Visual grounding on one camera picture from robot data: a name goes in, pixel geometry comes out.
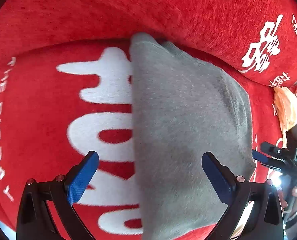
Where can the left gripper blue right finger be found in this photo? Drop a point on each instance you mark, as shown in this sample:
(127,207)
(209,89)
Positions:
(221,178)

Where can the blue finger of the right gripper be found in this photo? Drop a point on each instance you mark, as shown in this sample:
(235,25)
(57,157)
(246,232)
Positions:
(274,151)
(259,156)

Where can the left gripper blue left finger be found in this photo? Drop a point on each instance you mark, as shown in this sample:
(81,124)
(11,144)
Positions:
(79,176)

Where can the grey knit sweater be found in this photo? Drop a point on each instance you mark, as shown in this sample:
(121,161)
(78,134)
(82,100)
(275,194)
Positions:
(183,107)

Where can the orange cloth item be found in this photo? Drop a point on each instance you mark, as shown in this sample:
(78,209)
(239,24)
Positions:
(286,105)

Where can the red wedding bed blanket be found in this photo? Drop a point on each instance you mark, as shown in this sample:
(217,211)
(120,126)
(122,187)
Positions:
(65,87)

